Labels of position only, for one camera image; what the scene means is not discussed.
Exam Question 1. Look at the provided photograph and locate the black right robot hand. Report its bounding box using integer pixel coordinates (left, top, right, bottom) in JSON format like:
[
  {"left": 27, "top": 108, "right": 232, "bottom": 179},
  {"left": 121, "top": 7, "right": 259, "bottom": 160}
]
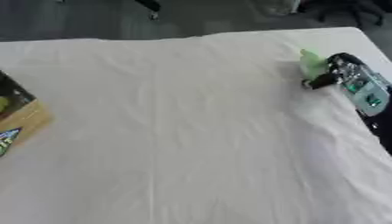
[{"left": 300, "top": 52, "right": 368, "bottom": 90}]

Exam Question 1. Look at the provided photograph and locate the light green toy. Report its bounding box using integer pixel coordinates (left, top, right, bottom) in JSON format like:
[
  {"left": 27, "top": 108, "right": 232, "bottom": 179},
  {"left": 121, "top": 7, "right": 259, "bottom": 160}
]
[{"left": 297, "top": 48, "right": 331, "bottom": 81}]

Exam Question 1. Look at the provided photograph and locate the black tripod leg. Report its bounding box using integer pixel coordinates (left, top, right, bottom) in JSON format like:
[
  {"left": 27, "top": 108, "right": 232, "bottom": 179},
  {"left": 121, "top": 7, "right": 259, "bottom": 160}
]
[{"left": 135, "top": 0, "right": 163, "bottom": 21}]

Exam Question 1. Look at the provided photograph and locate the yellow-green toy fruit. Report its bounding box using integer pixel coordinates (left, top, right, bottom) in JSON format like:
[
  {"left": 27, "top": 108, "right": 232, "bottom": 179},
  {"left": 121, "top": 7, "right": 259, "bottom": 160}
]
[{"left": 0, "top": 96, "right": 12, "bottom": 113}]

